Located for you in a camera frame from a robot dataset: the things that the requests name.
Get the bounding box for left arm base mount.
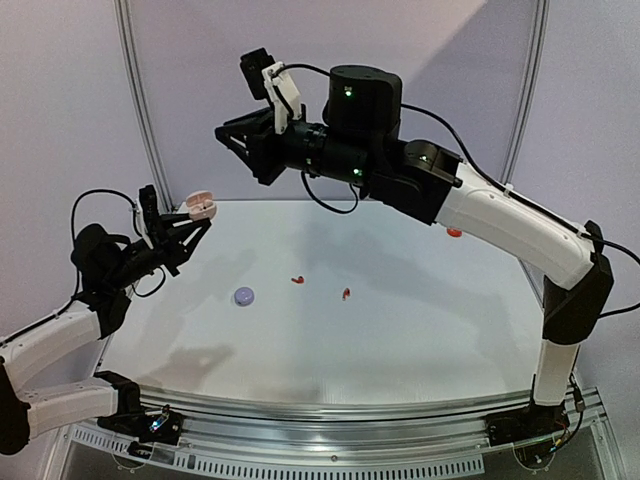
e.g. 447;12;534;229
97;404;185;446

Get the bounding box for front aluminium rail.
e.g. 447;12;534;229
58;384;609;451

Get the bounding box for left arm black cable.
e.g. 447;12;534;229
49;188;167;321

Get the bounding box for pink charging case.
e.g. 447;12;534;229
185;190;218;221

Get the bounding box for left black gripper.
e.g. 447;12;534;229
105;210;210;290

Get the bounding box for purple charging case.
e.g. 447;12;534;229
233;287;255;307

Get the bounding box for right aluminium frame post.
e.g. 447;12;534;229
499;0;550;184

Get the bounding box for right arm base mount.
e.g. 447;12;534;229
484;403;570;446

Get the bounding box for left aluminium frame post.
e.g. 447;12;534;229
113;0;175;212

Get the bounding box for aluminium frame post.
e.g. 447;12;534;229
113;0;175;212
499;0;550;184

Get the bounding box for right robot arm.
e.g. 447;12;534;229
214;62;614;436

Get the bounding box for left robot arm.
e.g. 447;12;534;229
1;213;211;455

